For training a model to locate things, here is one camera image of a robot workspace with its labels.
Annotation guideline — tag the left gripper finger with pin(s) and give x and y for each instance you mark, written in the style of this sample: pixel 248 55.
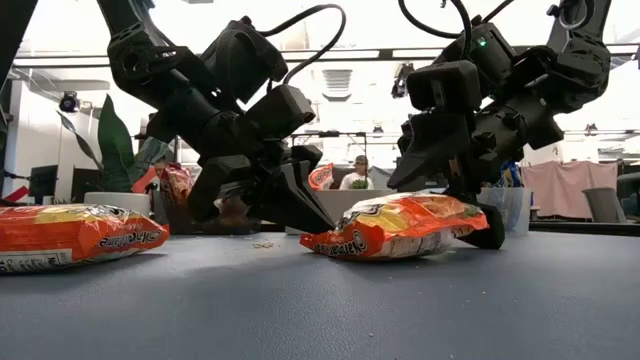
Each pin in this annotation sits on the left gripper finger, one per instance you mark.
pixel 280 112
pixel 210 185

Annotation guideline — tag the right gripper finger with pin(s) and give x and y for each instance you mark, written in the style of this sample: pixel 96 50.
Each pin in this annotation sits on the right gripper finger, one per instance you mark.
pixel 442 85
pixel 490 230

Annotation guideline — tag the orange Maruchan ramen pack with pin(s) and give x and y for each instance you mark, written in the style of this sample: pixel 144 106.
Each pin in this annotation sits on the orange Maruchan ramen pack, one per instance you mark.
pixel 390 230
pixel 321 177
pixel 60 235

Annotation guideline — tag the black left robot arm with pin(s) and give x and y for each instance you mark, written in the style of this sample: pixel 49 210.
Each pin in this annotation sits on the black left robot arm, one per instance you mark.
pixel 140 55

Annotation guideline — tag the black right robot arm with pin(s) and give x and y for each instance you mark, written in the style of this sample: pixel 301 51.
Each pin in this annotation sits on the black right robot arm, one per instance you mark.
pixel 580 60

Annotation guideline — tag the clear plastic bin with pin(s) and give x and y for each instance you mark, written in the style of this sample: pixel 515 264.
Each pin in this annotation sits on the clear plastic bin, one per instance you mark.
pixel 515 210

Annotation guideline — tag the person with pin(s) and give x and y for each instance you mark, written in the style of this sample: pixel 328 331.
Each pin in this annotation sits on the person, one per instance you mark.
pixel 357 177
pixel 160 165

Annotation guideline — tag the pink cloth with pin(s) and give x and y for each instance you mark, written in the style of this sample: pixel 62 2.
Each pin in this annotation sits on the pink cloth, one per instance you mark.
pixel 570 187

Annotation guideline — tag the noodle crumbs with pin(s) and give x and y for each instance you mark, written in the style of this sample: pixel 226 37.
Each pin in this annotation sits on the noodle crumbs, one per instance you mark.
pixel 262 245

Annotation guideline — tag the green snake plant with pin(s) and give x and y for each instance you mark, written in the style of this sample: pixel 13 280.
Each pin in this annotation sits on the green snake plant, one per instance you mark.
pixel 115 145

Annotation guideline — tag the overhead LED light bar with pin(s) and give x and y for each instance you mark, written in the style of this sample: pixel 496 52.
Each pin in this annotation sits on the overhead LED light bar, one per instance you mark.
pixel 350 54

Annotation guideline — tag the grey trash can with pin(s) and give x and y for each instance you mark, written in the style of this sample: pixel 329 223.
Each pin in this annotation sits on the grey trash can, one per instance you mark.
pixel 602 202

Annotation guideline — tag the black computer monitor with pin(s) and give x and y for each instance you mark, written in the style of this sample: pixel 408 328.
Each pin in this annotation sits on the black computer monitor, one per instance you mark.
pixel 42 180
pixel 85 182

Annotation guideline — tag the black ceiling spotlight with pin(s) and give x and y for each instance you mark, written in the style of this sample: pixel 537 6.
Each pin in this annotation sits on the black ceiling spotlight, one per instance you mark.
pixel 68 101

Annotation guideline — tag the black office chair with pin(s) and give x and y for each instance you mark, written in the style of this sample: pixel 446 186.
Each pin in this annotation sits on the black office chair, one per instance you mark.
pixel 630 195

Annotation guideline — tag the blue-grey table mat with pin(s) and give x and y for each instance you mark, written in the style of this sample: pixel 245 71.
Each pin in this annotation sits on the blue-grey table mat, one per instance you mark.
pixel 320 310

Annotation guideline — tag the red object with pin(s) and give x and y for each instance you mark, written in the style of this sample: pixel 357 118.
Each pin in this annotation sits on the red object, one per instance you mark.
pixel 17 193

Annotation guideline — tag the black overhead camera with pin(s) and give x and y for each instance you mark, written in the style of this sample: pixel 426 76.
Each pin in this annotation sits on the black overhead camera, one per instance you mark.
pixel 401 82

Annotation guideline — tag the black stand frame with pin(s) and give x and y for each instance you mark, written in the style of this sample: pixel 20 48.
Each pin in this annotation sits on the black stand frame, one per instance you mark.
pixel 327 133

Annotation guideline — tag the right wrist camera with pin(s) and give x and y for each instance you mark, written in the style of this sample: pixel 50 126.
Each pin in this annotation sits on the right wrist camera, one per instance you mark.
pixel 490 55

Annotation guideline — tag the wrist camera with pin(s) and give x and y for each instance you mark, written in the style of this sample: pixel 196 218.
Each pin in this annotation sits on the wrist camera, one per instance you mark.
pixel 490 55
pixel 245 60

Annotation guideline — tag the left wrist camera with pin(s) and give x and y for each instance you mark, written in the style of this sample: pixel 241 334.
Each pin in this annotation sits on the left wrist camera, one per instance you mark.
pixel 245 60

